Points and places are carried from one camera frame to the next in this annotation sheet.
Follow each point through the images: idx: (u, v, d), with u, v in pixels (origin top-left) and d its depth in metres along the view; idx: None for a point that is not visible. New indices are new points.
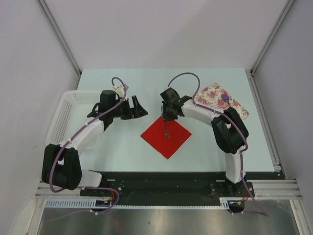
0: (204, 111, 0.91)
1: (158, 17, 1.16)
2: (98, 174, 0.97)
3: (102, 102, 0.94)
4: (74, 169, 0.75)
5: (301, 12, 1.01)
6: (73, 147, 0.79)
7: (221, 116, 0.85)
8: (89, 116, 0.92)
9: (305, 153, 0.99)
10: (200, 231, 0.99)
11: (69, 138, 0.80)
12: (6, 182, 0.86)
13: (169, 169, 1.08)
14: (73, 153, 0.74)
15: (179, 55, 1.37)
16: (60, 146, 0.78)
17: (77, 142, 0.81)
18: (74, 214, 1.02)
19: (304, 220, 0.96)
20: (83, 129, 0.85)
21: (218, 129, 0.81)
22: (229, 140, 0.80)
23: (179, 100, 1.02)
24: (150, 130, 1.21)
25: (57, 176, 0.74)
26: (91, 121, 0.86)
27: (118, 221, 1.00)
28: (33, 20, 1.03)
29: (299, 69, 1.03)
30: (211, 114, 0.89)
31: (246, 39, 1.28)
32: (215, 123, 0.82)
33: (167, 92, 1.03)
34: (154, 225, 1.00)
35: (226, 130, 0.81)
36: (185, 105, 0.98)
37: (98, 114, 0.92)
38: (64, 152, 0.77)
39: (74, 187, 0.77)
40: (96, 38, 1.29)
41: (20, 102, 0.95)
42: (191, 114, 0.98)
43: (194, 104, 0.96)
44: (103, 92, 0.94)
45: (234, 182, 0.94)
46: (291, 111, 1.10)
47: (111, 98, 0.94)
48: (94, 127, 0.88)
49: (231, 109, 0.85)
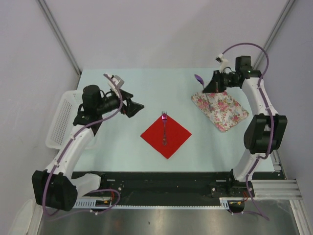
0: (258, 101, 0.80)
1: (158, 16, 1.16)
2: (97, 176, 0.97)
3: (85, 104, 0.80)
4: (68, 192, 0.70)
5: (302, 12, 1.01)
6: (60, 172, 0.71)
7: (269, 116, 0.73)
8: (76, 124, 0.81)
9: (306, 153, 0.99)
10: (200, 231, 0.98)
11: (55, 161, 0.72)
12: (6, 182, 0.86)
13: (169, 169, 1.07)
14: (64, 179, 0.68)
15: (179, 54, 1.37)
16: (47, 172, 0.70)
17: (64, 164, 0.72)
18: (74, 214, 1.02)
19: (304, 220, 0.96)
20: (70, 144, 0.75)
21: (255, 125, 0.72)
22: (255, 140, 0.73)
23: (249, 72, 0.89)
24: (150, 130, 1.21)
25: (52, 200, 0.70)
26: (78, 132, 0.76)
27: (118, 221, 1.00)
28: (33, 21, 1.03)
29: (299, 70, 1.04)
30: (263, 109, 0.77)
31: (245, 40, 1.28)
32: (257, 118, 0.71)
33: (242, 58, 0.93)
34: (155, 224, 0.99)
35: (259, 131, 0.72)
36: (249, 79, 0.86)
37: (84, 122, 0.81)
38: (54, 176, 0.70)
39: (71, 204, 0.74)
40: (96, 39, 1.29)
41: (20, 102, 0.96)
42: (247, 93, 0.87)
43: (259, 85, 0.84)
44: (84, 92, 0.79)
45: (235, 178, 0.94)
46: (291, 111, 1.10)
47: (95, 97, 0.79)
48: (81, 138, 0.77)
49: (285, 118, 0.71)
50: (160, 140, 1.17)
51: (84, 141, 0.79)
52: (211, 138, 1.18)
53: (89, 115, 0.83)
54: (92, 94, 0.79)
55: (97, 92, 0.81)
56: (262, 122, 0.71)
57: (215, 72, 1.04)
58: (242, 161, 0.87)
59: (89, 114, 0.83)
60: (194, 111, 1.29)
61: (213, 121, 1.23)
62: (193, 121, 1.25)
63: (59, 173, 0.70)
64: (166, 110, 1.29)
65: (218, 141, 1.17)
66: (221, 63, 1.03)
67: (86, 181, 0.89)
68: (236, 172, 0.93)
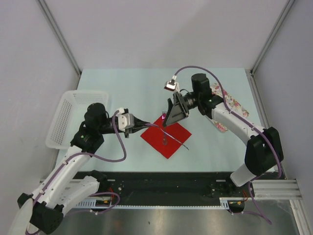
0: (240, 124, 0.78)
1: (158, 16, 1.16)
2: (95, 181, 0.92)
3: (87, 123, 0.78)
4: (49, 217, 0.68)
5: (302, 11, 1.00)
6: (44, 200, 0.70)
7: (260, 134, 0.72)
8: (72, 144, 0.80)
9: (306, 153, 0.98)
10: (200, 231, 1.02)
11: (41, 188, 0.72)
12: (6, 182, 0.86)
13: (169, 169, 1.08)
14: (46, 208, 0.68)
15: (179, 54, 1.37)
16: (33, 198, 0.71)
17: (50, 193, 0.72)
18: (75, 214, 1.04)
19: (304, 220, 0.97)
20: (61, 169, 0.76)
21: (254, 150, 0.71)
22: (261, 164, 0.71)
23: (210, 100, 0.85)
24: (150, 131, 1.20)
25: (34, 223, 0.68)
26: (70, 157, 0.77)
27: (118, 221, 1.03)
28: (33, 21, 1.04)
29: (299, 69, 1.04)
30: (249, 130, 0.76)
31: (245, 40, 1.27)
32: (252, 143, 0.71)
33: (201, 82, 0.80)
34: (154, 225, 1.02)
35: (262, 153, 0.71)
36: (217, 108, 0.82)
37: (82, 144, 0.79)
38: (36, 204, 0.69)
39: (55, 228, 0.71)
40: (96, 38, 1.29)
41: (20, 102, 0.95)
42: (223, 121, 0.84)
43: (229, 110, 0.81)
44: (87, 113, 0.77)
45: (236, 185, 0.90)
46: (291, 111, 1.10)
47: (98, 119, 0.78)
48: (74, 163, 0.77)
49: (275, 129, 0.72)
50: (160, 140, 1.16)
51: (78, 166, 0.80)
52: (211, 138, 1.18)
53: (89, 135, 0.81)
54: (94, 115, 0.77)
55: (100, 114, 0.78)
56: (259, 144, 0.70)
57: (175, 95, 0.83)
58: (242, 171, 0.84)
59: (89, 133, 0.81)
60: (194, 111, 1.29)
61: (213, 121, 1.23)
62: (193, 121, 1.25)
63: (43, 202, 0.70)
64: (166, 110, 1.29)
65: (218, 142, 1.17)
66: (175, 86, 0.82)
67: (79, 192, 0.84)
68: (237, 181, 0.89)
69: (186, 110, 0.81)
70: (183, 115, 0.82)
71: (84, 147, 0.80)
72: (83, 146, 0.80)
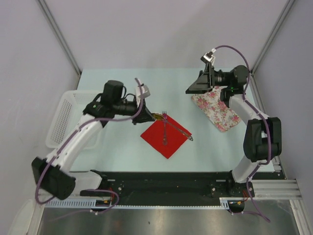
0: (249, 109, 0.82)
1: (158, 16, 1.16)
2: (98, 176, 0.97)
3: (105, 94, 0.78)
4: (63, 181, 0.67)
5: (302, 11, 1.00)
6: (58, 164, 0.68)
7: (262, 120, 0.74)
8: (84, 113, 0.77)
9: (306, 153, 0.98)
10: (200, 231, 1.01)
11: (55, 152, 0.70)
12: (6, 182, 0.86)
13: (168, 169, 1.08)
14: (61, 172, 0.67)
15: (179, 54, 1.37)
16: (46, 161, 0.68)
17: (64, 157, 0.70)
18: (74, 214, 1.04)
19: (303, 220, 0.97)
20: (74, 135, 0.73)
21: (250, 129, 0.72)
22: (253, 145, 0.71)
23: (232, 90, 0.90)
24: (150, 130, 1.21)
25: (47, 187, 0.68)
26: (84, 123, 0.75)
27: (118, 221, 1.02)
28: (33, 21, 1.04)
29: (299, 69, 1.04)
30: (254, 115, 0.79)
31: (245, 40, 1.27)
32: (250, 122, 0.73)
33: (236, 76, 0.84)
34: (155, 225, 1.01)
35: (256, 135, 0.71)
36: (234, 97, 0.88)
37: (95, 112, 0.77)
38: (51, 168, 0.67)
39: (68, 195, 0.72)
40: (96, 38, 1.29)
41: (20, 102, 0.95)
42: (237, 108, 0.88)
43: (244, 99, 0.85)
44: (108, 83, 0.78)
45: (235, 180, 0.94)
46: (291, 111, 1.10)
47: (117, 90, 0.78)
48: (87, 130, 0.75)
49: (279, 120, 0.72)
50: (160, 140, 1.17)
51: (89, 134, 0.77)
52: (211, 138, 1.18)
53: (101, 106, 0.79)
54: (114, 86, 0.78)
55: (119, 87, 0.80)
56: (256, 125, 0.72)
57: (208, 64, 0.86)
58: (243, 165, 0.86)
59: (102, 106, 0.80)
60: (194, 110, 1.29)
61: (213, 121, 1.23)
62: (193, 121, 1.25)
63: (57, 165, 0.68)
64: (166, 110, 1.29)
65: (218, 141, 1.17)
66: (211, 59, 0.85)
67: None
68: (236, 178, 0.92)
69: (212, 84, 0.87)
70: (208, 86, 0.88)
71: (98, 114, 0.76)
72: (96, 115, 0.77)
